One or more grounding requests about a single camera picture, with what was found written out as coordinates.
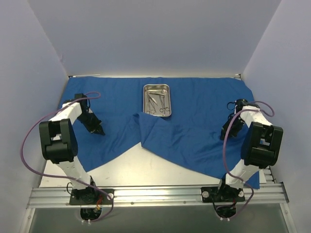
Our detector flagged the blue surgical drape cloth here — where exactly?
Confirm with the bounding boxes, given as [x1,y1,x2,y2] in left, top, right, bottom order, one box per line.
[60,77,254,186]

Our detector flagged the steel instrument tray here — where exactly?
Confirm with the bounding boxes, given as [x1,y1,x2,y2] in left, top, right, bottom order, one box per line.
[143,84,172,117]

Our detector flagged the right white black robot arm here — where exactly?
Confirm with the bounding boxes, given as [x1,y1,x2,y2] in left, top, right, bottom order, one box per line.
[216,99,283,200]

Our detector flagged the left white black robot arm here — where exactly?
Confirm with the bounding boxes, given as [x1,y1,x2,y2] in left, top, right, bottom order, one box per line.
[39,93,105,203]

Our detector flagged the steel hemostat clamp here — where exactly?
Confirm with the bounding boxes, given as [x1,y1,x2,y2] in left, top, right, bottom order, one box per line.
[147,96,157,115]

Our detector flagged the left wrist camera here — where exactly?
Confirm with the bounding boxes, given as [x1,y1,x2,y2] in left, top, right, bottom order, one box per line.
[74,93,90,108]

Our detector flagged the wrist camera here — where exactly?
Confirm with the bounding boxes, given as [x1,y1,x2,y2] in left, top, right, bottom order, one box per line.
[74,93,90,108]
[235,99,249,112]

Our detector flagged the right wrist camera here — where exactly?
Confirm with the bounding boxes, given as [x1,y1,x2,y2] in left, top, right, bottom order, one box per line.
[235,99,249,112]

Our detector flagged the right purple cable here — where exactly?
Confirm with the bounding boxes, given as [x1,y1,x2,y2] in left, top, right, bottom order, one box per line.
[215,100,275,218]

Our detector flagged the purple cable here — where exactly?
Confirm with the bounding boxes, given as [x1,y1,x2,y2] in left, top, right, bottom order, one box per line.
[215,100,275,218]
[19,91,115,222]

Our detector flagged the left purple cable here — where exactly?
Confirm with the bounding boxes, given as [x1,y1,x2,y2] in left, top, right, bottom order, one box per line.
[19,91,115,222]

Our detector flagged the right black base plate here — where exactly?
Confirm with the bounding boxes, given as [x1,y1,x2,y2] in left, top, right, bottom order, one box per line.
[201,186,245,203]

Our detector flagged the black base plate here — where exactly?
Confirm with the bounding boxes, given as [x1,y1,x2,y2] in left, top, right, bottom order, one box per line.
[201,186,245,203]
[69,187,112,206]

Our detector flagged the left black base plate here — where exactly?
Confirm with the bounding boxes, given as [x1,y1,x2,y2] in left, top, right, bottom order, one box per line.
[69,187,112,206]

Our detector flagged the aluminium front rail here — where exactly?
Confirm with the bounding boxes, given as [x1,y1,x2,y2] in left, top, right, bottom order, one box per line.
[27,183,289,208]

